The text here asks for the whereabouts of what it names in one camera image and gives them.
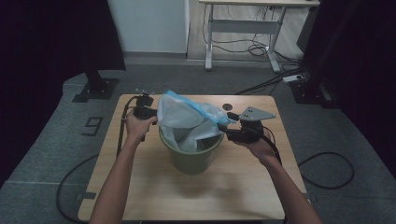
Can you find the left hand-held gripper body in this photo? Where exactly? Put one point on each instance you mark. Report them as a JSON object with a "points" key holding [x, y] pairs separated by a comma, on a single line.
{"points": [[142, 112]]}

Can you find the white metal-legged desk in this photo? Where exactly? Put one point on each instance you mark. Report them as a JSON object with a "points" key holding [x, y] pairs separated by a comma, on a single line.
{"points": [[246, 26]]}

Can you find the dark round table grommet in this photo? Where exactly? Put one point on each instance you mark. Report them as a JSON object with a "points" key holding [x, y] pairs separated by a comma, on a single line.
{"points": [[227, 107]]}

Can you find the black stand with square base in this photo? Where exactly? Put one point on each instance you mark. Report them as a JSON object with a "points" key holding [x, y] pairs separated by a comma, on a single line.
{"points": [[98, 88]]}

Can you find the black stand with dark base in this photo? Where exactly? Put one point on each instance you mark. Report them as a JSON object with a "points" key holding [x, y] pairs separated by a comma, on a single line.
{"points": [[311, 91]]}

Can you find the black curtain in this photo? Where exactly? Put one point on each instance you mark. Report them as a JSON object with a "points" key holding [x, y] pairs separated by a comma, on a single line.
{"points": [[37, 46], [367, 62]]}

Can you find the white power strip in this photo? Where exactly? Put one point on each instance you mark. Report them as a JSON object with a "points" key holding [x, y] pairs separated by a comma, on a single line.
{"points": [[292, 78]]}

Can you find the person's right hand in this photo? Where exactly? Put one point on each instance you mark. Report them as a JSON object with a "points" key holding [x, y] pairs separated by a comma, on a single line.
{"points": [[263, 149]]}

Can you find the white blue-edged plastic bag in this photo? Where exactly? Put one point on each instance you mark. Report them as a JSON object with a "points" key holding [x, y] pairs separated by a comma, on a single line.
{"points": [[180, 116]]}

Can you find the green plastic bin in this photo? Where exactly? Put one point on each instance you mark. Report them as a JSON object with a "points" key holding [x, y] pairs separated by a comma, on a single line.
{"points": [[191, 161]]}

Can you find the person's left hand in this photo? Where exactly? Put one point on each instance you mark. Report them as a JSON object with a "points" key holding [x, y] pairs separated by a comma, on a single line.
{"points": [[137, 130]]}

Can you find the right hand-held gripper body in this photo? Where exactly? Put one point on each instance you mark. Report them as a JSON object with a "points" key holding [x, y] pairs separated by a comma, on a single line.
{"points": [[249, 133]]}

